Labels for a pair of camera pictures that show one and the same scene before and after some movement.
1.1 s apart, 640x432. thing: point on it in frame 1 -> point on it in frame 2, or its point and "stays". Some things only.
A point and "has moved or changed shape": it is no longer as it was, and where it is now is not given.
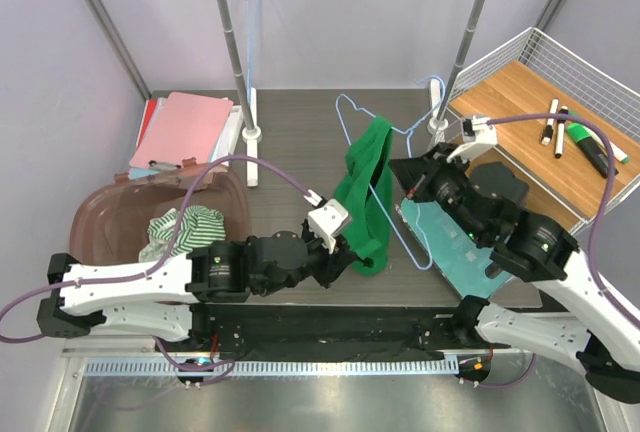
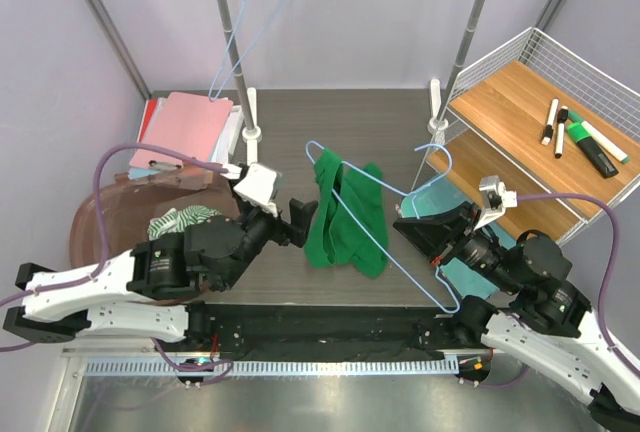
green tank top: (367, 189) has moved or changed shape
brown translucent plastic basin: (109, 225) stays
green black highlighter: (590, 148) stays
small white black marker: (560, 138) stays
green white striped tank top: (200, 225) stays
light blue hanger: (408, 133) -> (319, 146)
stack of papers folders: (181, 127) stays
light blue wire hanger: (249, 16) -> (238, 23)
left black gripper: (335, 263) -> (300, 218)
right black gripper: (413, 174) -> (434, 236)
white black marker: (550, 123) stays
